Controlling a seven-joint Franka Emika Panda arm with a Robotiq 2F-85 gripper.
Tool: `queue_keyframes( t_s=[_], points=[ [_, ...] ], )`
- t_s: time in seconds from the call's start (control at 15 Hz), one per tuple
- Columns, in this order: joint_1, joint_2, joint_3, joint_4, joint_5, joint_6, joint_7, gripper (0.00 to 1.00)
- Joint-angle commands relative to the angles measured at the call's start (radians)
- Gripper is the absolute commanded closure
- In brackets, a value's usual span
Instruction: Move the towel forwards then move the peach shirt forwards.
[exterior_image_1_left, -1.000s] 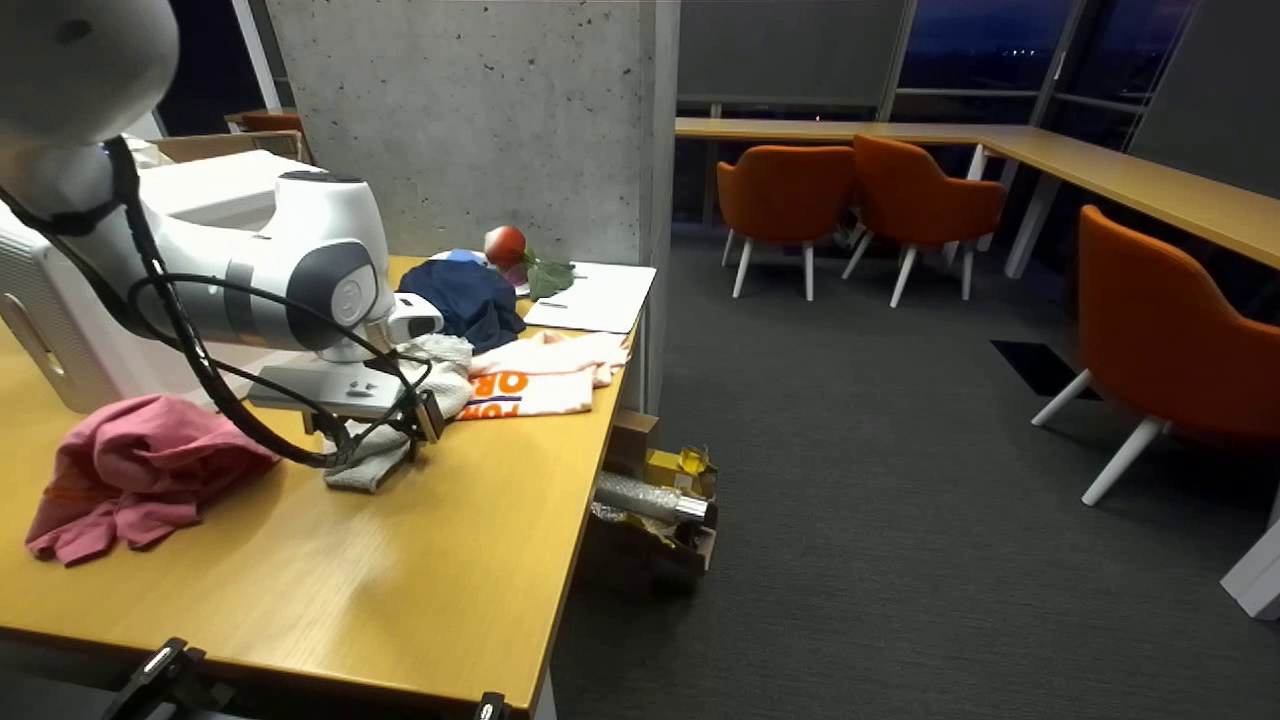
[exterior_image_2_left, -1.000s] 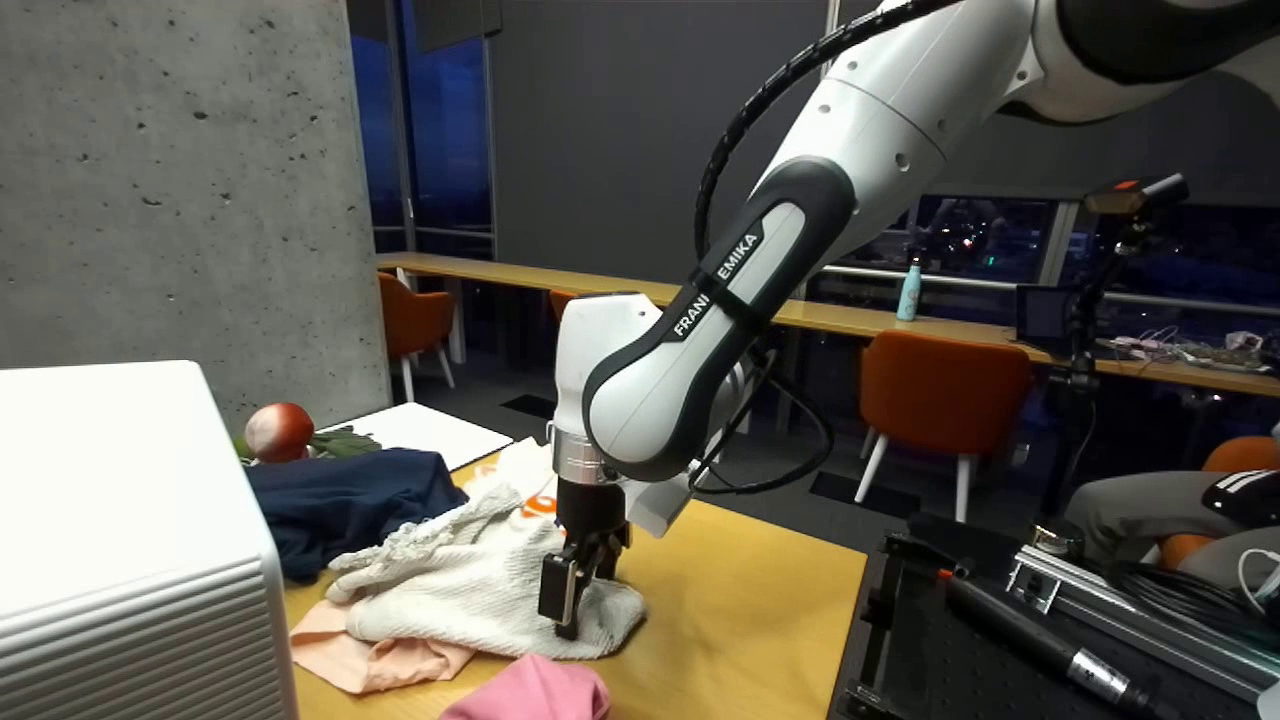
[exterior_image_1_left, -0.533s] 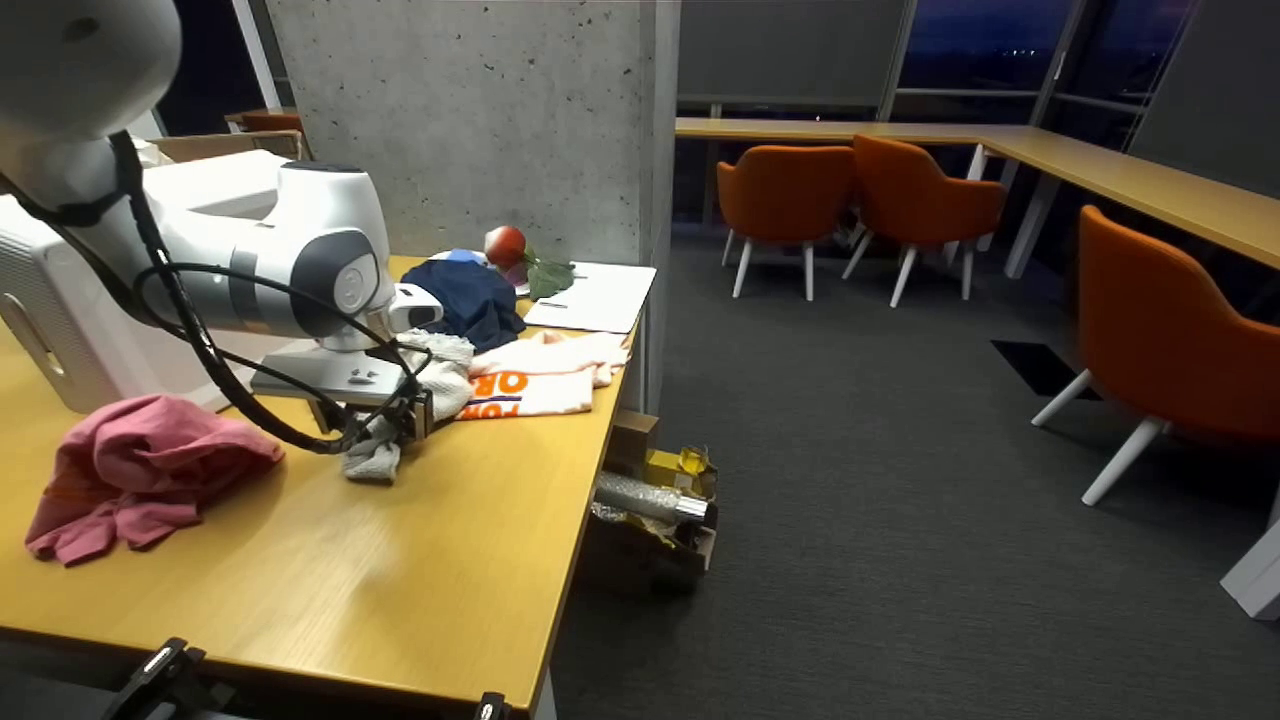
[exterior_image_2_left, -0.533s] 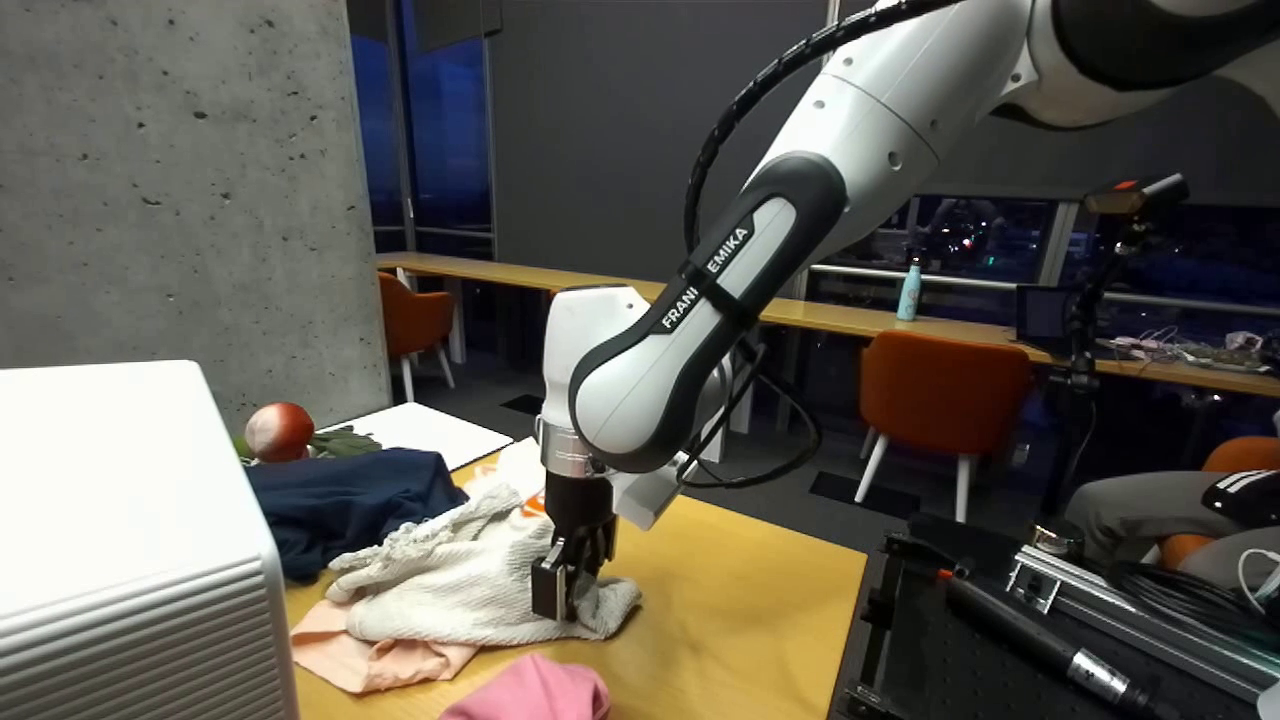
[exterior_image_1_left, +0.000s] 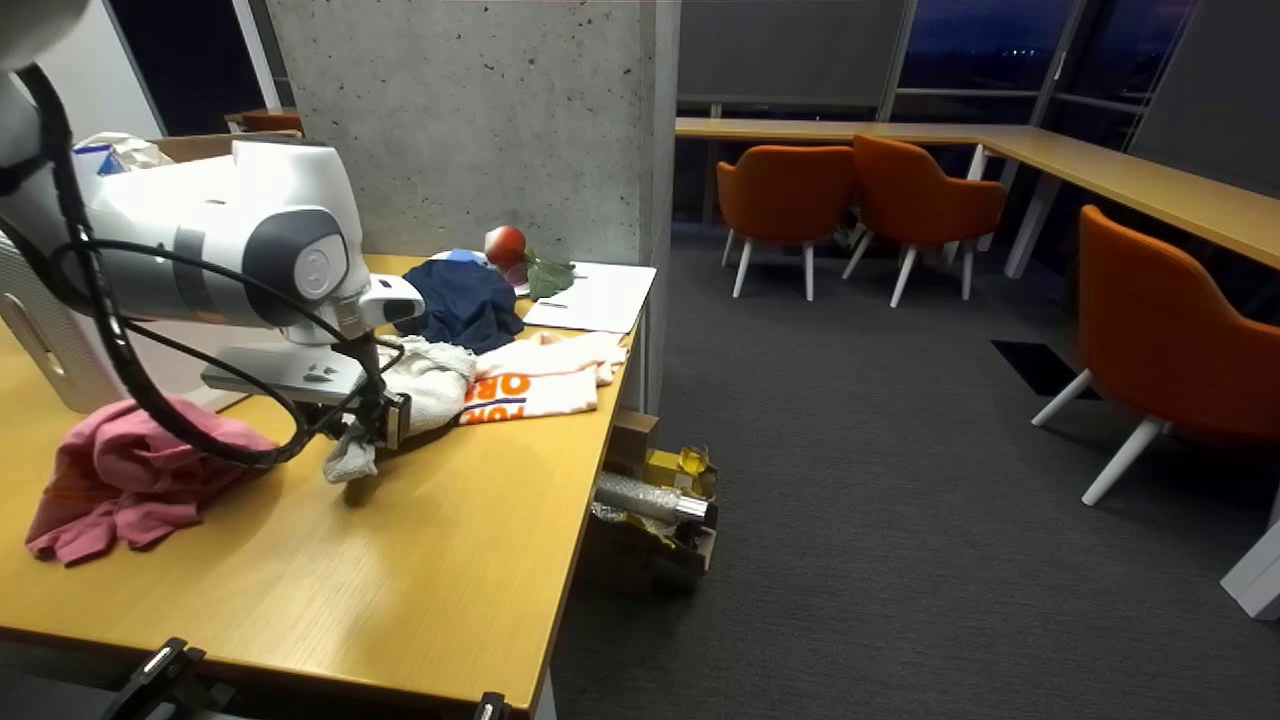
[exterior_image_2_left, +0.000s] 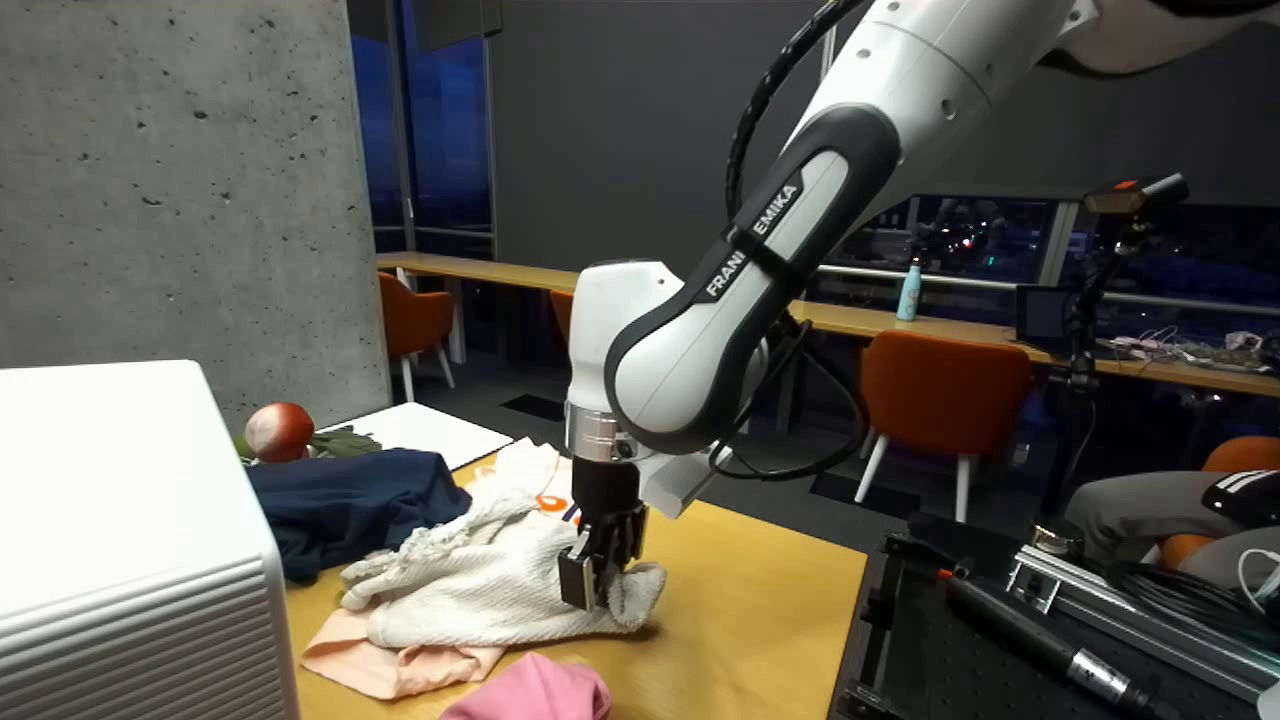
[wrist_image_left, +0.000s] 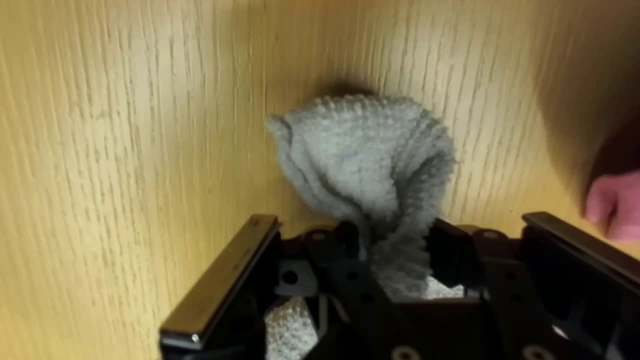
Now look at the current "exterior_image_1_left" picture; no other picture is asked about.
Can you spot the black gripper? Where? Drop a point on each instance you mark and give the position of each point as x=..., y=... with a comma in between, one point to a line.
x=361, y=385

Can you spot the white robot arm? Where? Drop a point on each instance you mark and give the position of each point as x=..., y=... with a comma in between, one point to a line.
x=203, y=226

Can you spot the pink cloth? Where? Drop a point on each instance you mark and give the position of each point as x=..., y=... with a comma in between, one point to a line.
x=123, y=483

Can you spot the white furniture panel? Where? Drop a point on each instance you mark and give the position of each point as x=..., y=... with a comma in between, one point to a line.
x=1256, y=573

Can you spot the orange chair with white legs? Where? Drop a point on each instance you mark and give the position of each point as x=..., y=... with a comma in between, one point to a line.
x=785, y=193
x=921, y=200
x=1173, y=344

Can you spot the peach shirt with orange print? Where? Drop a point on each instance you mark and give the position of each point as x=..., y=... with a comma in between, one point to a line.
x=547, y=385

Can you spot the green leafy item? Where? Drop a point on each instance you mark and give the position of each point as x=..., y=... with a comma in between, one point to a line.
x=548, y=274

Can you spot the red ball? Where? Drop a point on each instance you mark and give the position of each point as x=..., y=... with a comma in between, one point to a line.
x=507, y=247

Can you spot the metal tube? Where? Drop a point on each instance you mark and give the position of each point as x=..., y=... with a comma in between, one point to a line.
x=654, y=503

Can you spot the black clamp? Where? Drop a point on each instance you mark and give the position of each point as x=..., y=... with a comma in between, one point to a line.
x=491, y=707
x=154, y=681

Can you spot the white paper sheet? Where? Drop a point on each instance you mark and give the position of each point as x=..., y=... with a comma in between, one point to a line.
x=602, y=300

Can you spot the white towel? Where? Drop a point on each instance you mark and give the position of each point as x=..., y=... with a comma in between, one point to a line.
x=425, y=382

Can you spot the long wooden desk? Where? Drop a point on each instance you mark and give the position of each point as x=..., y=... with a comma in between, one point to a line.
x=826, y=129
x=1173, y=193

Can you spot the navy blue cloth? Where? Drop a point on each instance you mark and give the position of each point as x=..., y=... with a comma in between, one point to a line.
x=460, y=304

